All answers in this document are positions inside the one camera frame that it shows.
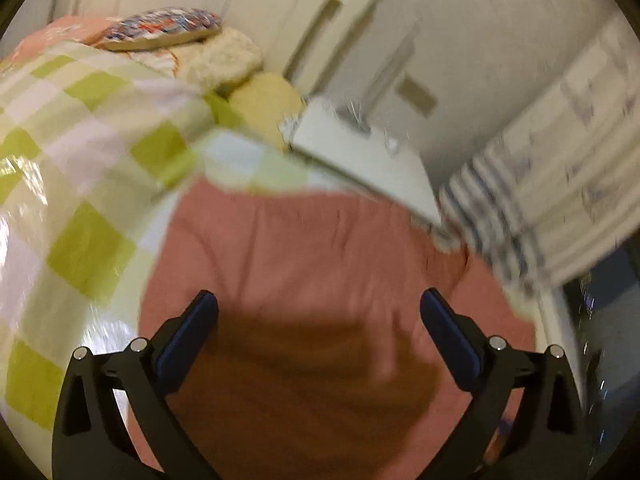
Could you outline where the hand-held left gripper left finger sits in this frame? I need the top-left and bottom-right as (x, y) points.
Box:
(51, 289), (221, 480)

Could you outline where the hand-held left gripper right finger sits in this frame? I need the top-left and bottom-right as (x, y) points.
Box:
(419, 288), (592, 480)

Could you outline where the striped printed curtain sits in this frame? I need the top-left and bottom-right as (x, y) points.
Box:
(439, 10), (640, 297)

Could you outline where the white nightstand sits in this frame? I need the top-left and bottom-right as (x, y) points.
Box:
(281, 97), (447, 235)

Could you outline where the green checkered blanket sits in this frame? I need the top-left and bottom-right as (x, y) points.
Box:
(0, 40), (353, 480)

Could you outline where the yellow pillow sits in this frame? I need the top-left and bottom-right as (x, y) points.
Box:
(226, 72), (307, 155)

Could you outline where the cream fuzzy pillow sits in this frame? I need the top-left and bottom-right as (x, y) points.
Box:
(167, 27), (266, 95)

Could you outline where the colourful patterned pillow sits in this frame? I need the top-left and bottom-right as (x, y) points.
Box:
(95, 7), (223, 52)

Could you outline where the pink pillow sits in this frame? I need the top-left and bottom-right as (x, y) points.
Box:
(9, 15), (122, 63)

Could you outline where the white bed headboard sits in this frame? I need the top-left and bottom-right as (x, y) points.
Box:
(47, 0), (390, 113)

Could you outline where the beige wall plate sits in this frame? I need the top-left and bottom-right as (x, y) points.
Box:
(394, 76), (439, 119)

